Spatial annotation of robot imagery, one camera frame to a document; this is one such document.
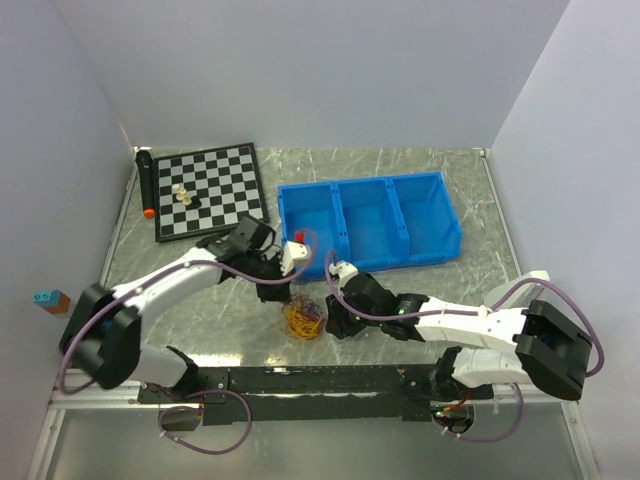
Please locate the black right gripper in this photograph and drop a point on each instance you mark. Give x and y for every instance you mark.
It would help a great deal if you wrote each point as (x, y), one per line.
(337, 323)

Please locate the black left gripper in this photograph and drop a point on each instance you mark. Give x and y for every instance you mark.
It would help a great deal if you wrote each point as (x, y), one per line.
(274, 292)

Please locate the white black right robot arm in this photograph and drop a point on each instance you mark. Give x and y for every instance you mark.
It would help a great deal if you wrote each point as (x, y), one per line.
(533, 333)

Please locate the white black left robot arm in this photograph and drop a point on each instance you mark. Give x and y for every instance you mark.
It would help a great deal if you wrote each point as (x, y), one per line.
(104, 336)

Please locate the black chess piece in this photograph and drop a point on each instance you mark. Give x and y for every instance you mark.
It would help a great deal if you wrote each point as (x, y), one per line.
(196, 202)

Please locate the black white chessboard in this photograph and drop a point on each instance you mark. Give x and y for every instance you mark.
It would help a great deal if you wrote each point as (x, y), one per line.
(226, 180)

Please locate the blue three-compartment plastic bin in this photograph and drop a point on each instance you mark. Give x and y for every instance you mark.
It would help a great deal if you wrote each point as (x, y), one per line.
(376, 223)

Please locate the black marker orange cap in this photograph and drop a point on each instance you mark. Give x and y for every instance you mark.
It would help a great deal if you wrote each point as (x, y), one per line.
(144, 164)

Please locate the white grey stand device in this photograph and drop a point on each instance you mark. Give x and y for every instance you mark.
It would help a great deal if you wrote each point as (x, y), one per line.
(522, 296)

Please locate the blue orange toy block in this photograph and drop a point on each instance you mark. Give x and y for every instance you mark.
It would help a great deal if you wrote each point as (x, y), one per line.
(53, 301)

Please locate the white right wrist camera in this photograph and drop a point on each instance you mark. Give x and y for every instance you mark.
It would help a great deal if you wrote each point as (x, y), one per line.
(342, 271)

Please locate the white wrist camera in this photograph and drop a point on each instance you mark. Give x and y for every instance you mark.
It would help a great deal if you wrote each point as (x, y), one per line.
(294, 255)
(342, 271)

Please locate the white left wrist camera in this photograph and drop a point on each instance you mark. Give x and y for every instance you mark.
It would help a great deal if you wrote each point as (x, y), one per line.
(294, 255)

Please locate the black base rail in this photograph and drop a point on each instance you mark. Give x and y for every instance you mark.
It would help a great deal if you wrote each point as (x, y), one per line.
(405, 391)

